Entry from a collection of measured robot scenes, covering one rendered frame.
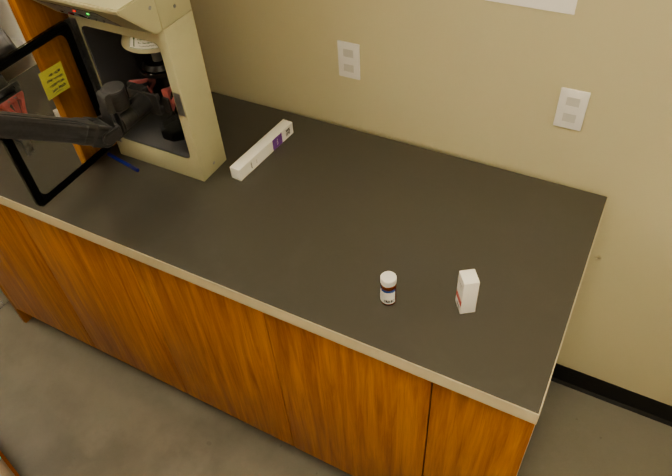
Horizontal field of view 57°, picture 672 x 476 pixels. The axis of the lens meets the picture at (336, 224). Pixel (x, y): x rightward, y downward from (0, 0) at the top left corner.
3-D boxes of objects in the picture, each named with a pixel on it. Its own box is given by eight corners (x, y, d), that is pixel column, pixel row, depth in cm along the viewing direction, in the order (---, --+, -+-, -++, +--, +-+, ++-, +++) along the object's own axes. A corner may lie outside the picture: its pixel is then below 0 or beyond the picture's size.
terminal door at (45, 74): (115, 144, 183) (66, 18, 155) (40, 209, 165) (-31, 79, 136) (113, 144, 184) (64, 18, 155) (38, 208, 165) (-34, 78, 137)
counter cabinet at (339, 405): (127, 221, 304) (60, 59, 241) (543, 382, 229) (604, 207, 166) (23, 321, 263) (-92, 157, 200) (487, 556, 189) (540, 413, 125)
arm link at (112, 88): (86, 135, 159) (106, 147, 155) (70, 98, 151) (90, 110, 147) (123, 112, 165) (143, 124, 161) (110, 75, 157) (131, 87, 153)
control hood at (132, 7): (64, 7, 155) (49, -32, 148) (164, 30, 143) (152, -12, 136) (29, 27, 148) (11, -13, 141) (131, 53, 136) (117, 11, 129)
